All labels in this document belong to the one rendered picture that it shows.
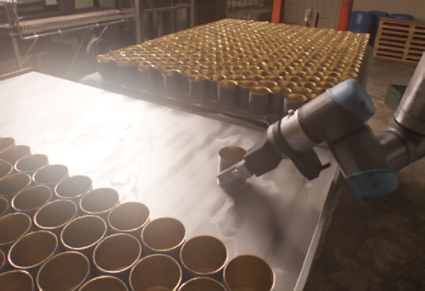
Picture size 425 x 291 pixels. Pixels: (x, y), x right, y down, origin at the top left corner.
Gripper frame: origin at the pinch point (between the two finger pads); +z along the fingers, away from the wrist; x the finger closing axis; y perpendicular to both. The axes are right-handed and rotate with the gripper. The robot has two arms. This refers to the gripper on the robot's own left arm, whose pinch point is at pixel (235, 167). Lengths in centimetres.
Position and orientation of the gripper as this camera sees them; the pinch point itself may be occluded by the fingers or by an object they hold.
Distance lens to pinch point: 66.9
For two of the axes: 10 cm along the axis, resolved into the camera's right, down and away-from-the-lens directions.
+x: -4.9, 3.7, -7.9
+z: -6.3, 4.7, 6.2
